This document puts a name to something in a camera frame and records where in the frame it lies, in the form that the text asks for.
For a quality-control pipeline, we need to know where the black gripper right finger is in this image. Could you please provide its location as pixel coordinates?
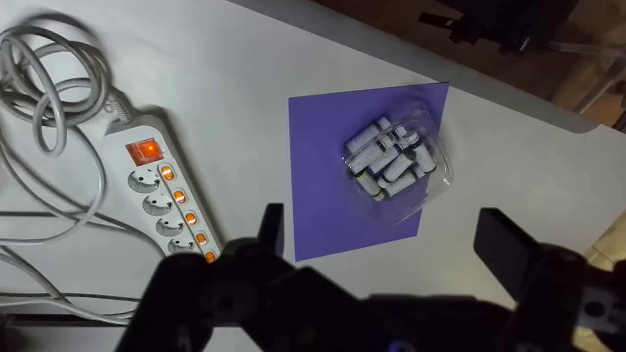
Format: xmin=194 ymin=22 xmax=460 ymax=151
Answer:
xmin=472 ymin=208 xmax=546 ymax=303

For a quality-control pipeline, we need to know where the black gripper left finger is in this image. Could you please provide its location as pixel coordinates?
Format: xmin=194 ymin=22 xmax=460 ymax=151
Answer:
xmin=257 ymin=202 xmax=288 ymax=260

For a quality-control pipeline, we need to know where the white power strip cable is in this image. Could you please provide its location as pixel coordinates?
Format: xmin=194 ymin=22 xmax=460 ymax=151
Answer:
xmin=0 ymin=12 xmax=165 ymax=329

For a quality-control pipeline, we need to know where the bag of grey blocks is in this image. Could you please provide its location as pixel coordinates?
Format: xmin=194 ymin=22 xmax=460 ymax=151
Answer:
xmin=339 ymin=106 xmax=456 ymax=227

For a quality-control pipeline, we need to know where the white plastic cylinder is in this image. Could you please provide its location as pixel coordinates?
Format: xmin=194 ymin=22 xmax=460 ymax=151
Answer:
xmin=382 ymin=153 xmax=415 ymax=184
xmin=347 ymin=145 xmax=388 ymax=178
xmin=356 ymin=170 xmax=384 ymax=198
xmin=413 ymin=141 xmax=439 ymax=176
xmin=345 ymin=123 xmax=382 ymax=157
xmin=384 ymin=170 xmax=421 ymax=200
xmin=394 ymin=127 xmax=421 ymax=151

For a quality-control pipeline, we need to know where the white power strip red switch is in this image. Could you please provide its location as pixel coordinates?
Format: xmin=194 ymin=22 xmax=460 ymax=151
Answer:
xmin=100 ymin=116 xmax=225 ymax=264

